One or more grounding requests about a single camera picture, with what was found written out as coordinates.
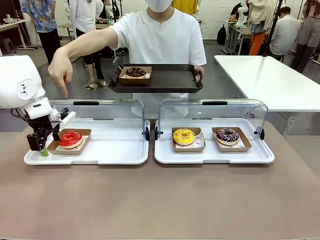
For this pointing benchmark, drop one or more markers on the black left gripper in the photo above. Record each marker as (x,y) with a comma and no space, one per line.
(41,126)

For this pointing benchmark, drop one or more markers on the brown cardboard donut tray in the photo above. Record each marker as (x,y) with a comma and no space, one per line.
(235,149)
(75,152)
(135,81)
(187,149)

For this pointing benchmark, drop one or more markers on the chocolate nut donut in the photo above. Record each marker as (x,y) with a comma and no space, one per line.
(132,72)

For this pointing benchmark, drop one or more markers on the black serving tray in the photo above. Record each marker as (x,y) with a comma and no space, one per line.
(172,80)

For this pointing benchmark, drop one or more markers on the person's right forearm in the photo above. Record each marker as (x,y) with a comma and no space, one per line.
(85,42)

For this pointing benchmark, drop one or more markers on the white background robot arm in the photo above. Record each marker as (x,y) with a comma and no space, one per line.
(242,12)

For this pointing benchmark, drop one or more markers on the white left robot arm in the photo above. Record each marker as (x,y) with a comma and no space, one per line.
(15,80)

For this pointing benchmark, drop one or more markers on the red glazed donut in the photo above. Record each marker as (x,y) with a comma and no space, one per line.
(70,138)

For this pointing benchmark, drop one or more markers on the yellow sprinkled donut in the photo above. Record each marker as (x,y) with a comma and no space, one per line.
(178,137)

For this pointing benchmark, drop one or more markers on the person in white shirt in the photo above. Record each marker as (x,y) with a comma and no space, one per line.
(160,42)

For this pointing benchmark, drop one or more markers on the chocolate sprinkled donut on right tray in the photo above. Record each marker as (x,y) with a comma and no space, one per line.
(225,138)

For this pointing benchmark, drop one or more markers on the person's right hand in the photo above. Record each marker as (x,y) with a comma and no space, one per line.
(61,67)

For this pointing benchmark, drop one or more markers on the person's left hand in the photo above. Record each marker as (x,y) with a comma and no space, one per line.
(201,72)

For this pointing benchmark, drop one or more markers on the white printed paper liner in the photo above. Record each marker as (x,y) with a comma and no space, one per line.
(85,140)

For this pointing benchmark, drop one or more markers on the white display tray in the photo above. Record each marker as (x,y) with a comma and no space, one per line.
(212,157)
(112,150)

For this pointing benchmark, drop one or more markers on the clear plastic display lid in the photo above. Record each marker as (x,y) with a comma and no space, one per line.
(120,110)
(247,110)

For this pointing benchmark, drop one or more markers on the black hinge knob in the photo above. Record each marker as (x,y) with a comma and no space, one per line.
(261,133)
(156,133)
(147,133)

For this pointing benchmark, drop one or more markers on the white background desk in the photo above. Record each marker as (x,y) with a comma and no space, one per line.
(12,23)

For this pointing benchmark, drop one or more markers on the bystander in blue floral shirt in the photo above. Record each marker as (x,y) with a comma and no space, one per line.
(41,17)

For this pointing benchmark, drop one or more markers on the bystander in white shirt black trousers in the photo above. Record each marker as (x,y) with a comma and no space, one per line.
(85,15)

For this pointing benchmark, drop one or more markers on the white face mask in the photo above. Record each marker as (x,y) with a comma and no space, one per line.
(160,5)

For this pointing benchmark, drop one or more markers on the bystander in yellow shirt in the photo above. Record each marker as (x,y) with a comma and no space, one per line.
(186,5)

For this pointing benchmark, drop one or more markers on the black backpack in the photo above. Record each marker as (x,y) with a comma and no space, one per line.
(221,35)

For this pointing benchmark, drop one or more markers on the white side table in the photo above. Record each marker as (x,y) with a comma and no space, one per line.
(270,80)

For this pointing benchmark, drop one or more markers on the bystander in orange trousers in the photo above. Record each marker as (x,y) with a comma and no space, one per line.
(257,30)

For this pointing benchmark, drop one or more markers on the black vertical pole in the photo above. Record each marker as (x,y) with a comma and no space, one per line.
(272,27)

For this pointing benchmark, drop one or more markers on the seated bystander in white shirt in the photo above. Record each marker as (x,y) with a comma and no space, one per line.
(285,32)

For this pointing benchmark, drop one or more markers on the bystander in grey shorts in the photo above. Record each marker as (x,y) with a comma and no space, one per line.
(308,32)

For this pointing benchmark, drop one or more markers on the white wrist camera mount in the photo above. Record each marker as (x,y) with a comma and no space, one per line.
(66,116)

